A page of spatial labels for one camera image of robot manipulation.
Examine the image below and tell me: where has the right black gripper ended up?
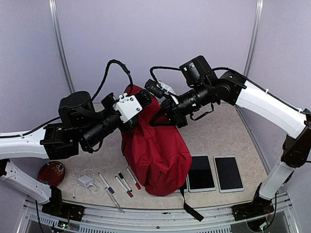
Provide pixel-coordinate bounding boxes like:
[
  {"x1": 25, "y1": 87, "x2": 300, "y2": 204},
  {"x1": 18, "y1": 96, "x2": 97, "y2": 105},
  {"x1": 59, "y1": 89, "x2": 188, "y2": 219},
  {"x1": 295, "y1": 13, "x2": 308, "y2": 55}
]
[{"x1": 148, "y1": 80, "x2": 214, "y2": 128}]

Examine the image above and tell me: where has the red backpack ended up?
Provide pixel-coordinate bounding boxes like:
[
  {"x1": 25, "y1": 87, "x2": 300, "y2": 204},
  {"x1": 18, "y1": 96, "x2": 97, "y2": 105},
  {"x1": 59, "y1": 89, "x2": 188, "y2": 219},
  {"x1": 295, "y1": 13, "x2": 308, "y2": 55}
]
[{"x1": 121, "y1": 84, "x2": 203, "y2": 223}]

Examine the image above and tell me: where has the white tablet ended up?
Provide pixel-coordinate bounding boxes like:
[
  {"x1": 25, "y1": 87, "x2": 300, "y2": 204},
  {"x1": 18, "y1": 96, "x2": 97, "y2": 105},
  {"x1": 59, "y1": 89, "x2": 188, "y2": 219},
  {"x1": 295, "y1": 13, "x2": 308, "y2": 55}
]
[
  {"x1": 213, "y1": 156, "x2": 244, "y2": 193},
  {"x1": 180, "y1": 182, "x2": 189, "y2": 192},
  {"x1": 188, "y1": 155, "x2": 216, "y2": 193}
]

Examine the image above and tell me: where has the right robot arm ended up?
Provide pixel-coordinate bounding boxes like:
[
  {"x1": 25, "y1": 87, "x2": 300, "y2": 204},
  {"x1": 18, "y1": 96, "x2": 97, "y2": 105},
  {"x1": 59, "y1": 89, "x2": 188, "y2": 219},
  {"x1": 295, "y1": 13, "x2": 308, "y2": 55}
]
[{"x1": 145, "y1": 55, "x2": 311, "y2": 220}]

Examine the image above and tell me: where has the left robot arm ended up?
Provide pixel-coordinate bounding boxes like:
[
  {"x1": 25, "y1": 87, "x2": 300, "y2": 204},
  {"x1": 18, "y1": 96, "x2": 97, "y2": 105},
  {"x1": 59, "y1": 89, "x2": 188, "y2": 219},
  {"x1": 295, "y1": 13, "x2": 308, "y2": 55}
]
[{"x1": 0, "y1": 91, "x2": 144, "y2": 217}]

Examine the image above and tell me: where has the dark blue cap marker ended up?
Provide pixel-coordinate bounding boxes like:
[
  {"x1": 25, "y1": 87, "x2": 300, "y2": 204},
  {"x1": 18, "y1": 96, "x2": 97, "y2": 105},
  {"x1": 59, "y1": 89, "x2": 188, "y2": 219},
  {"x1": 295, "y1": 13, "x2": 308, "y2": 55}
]
[{"x1": 118, "y1": 172, "x2": 132, "y2": 192}]

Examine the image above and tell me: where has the red cap marker long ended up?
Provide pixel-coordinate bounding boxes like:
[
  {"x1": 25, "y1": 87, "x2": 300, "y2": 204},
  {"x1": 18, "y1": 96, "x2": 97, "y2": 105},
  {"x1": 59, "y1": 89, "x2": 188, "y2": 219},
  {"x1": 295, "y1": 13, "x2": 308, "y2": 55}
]
[{"x1": 126, "y1": 167, "x2": 141, "y2": 190}]

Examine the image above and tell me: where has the blue cap white marker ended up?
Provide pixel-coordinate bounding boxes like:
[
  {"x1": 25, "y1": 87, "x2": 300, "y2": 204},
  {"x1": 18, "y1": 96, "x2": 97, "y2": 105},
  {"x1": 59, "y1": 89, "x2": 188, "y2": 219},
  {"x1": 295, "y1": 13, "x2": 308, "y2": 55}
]
[{"x1": 98, "y1": 172, "x2": 115, "y2": 194}]

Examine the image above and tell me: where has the red cap marker short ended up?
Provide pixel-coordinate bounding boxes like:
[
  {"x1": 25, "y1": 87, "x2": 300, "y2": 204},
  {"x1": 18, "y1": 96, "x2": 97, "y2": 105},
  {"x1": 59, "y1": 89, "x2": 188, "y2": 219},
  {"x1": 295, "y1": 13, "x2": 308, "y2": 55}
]
[{"x1": 115, "y1": 176, "x2": 133, "y2": 198}]

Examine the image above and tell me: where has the clear silver pen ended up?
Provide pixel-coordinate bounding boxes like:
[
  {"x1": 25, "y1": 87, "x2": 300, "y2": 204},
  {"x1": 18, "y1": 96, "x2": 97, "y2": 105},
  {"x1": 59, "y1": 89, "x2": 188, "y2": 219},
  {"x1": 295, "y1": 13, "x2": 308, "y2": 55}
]
[{"x1": 105, "y1": 188, "x2": 124, "y2": 213}]

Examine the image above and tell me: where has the red floral lacquer dish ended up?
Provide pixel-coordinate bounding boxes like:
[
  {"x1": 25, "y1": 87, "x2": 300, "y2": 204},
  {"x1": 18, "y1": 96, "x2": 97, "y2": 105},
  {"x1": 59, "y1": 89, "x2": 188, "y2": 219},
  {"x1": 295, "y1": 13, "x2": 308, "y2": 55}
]
[{"x1": 37, "y1": 161, "x2": 66, "y2": 187}]

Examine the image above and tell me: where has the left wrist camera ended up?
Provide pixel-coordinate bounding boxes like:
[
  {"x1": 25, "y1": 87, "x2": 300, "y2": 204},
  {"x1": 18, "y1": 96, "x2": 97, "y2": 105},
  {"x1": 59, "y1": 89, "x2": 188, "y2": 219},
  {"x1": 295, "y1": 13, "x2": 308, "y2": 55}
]
[{"x1": 101, "y1": 89, "x2": 153, "y2": 123}]

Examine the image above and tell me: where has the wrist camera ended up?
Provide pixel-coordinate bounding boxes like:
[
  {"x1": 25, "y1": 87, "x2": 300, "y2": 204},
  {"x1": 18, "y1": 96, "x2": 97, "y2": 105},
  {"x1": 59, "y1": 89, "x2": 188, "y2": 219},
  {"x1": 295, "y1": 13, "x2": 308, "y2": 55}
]
[
  {"x1": 101, "y1": 89, "x2": 153, "y2": 123},
  {"x1": 144, "y1": 79, "x2": 176, "y2": 99}
]

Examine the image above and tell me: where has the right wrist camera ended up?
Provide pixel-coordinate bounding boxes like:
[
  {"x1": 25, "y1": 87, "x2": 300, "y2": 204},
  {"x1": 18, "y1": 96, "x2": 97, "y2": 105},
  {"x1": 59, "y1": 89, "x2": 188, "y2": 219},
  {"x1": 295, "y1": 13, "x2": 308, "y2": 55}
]
[{"x1": 144, "y1": 79, "x2": 176, "y2": 99}]

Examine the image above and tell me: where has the white charger with cable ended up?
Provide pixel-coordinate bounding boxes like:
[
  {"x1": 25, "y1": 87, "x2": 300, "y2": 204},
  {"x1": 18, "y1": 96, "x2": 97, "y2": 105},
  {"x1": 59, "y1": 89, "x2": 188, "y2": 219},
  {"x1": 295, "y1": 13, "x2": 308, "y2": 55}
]
[{"x1": 72, "y1": 169, "x2": 105, "y2": 199}]

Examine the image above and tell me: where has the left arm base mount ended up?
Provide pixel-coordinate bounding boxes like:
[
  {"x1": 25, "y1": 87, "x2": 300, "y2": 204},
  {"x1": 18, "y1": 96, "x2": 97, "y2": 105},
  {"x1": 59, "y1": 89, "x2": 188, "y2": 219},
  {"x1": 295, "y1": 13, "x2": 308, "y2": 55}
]
[{"x1": 42, "y1": 202, "x2": 85, "y2": 222}]

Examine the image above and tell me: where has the right aluminium frame post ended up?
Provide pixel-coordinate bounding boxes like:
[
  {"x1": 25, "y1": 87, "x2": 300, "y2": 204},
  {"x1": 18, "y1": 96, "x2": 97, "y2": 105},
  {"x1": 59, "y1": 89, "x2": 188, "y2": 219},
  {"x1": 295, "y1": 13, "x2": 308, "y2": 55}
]
[{"x1": 243, "y1": 0, "x2": 264, "y2": 78}]

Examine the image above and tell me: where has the aluminium frame post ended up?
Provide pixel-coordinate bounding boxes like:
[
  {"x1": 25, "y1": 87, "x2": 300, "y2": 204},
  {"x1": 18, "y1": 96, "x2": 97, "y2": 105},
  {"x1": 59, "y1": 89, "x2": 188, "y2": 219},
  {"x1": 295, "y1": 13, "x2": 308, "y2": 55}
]
[
  {"x1": 243, "y1": 0, "x2": 264, "y2": 78},
  {"x1": 48, "y1": 0, "x2": 76, "y2": 94}
]

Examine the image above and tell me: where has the front aluminium rail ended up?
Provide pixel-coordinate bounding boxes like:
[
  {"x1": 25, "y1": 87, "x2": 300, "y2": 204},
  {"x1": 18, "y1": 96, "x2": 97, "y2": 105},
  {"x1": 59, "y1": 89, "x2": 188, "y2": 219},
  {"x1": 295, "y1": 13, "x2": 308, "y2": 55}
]
[{"x1": 13, "y1": 193, "x2": 303, "y2": 233}]

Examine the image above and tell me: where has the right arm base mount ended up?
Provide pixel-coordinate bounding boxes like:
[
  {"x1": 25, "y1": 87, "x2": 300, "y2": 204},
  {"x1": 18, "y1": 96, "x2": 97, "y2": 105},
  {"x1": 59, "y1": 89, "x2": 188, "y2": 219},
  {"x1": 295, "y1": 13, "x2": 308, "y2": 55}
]
[{"x1": 232, "y1": 202, "x2": 274, "y2": 221}]

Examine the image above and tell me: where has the left aluminium frame post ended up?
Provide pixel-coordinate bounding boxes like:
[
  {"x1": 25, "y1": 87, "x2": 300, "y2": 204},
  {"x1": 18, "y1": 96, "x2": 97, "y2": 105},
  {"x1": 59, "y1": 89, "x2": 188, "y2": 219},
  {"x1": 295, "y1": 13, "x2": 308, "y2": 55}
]
[{"x1": 48, "y1": 0, "x2": 76, "y2": 94}]

